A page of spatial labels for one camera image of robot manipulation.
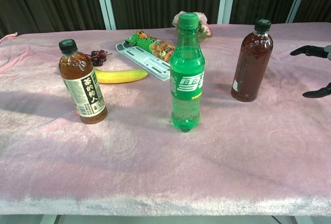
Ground white plastic slotted tray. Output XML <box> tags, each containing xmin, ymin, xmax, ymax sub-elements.
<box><xmin>115</xmin><ymin>42</ymin><xmax>172</xmax><ymax>82</ymax></box>

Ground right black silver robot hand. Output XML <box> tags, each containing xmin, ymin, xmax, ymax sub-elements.
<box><xmin>289</xmin><ymin>44</ymin><xmax>331</xmax><ymax>99</ymax></box>

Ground green snack packet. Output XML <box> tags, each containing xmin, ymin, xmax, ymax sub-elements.
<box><xmin>125</xmin><ymin>30</ymin><xmax>175</xmax><ymax>63</ymax></box>

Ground pink artificial flower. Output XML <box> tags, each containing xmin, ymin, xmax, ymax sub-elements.
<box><xmin>172</xmin><ymin>11</ymin><xmax>213</xmax><ymax>41</ymax></box>

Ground amber tea bottle with label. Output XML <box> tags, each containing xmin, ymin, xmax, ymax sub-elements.
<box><xmin>58</xmin><ymin>39</ymin><xmax>108</xmax><ymax>125</ymax></box>

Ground red tea bottle without label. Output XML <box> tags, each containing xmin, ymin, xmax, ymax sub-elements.
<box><xmin>230</xmin><ymin>19</ymin><xmax>274</xmax><ymax>102</ymax></box>

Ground dark red grape bunch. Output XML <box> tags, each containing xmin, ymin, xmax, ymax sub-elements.
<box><xmin>84</xmin><ymin>49</ymin><xmax>113</xmax><ymax>67</ymax></box>

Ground green Sprite bottle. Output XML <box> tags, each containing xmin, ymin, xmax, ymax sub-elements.
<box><xmin>170</xmin><ymin>12</ymin><xmax>205</xmax><ymax>133</ymax></box>

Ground yellow banana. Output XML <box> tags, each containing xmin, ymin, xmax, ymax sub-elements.
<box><xmin>93</xmin><ymin>68</ymin><xmax>148</xmax><ymax>84</ymax></box>

